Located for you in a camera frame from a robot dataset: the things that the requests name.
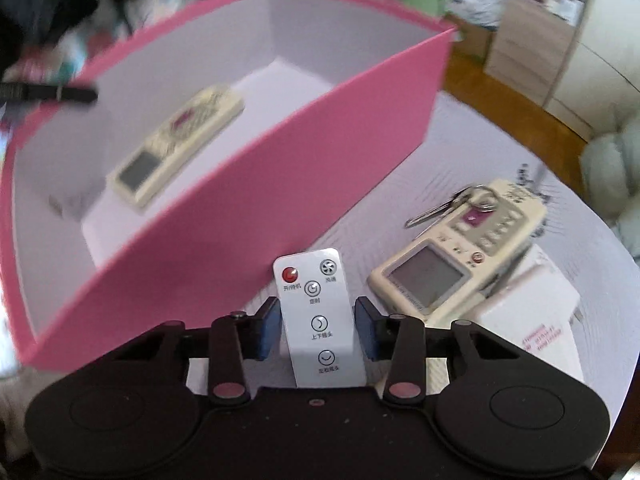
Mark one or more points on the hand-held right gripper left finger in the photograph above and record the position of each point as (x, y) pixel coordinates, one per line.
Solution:
(270, 332)

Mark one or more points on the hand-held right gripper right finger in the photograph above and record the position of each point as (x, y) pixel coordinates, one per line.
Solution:
(365, 334)

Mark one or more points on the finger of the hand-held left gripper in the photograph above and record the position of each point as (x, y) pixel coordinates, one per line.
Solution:
(50, 94)

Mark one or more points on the small white fan remote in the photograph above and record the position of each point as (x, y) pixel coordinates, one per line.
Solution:
(315, 310)

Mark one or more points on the wide cream remote large display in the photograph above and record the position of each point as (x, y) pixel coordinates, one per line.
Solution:
(425, 270)

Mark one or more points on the long cream remote purple button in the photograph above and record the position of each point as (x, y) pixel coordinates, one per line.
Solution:
(175, 145)

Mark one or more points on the pink cardboard box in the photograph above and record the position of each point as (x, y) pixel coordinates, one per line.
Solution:
(300, 160)

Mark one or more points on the white carton red print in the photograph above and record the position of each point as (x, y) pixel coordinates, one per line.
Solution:
(530, 300)

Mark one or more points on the white cat print mat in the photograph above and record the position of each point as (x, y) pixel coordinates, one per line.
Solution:
(475, 135)

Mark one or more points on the pale green puffy jacket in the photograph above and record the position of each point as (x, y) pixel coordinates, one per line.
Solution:
(612, 175)

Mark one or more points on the brown cardboard box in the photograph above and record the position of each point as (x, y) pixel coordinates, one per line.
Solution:
(472, 42)

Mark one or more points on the wooden shelf cabinet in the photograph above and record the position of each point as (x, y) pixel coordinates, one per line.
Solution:
(530, 40)

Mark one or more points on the light wooden wardrobe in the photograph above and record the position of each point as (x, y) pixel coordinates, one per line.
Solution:
(610, 50)

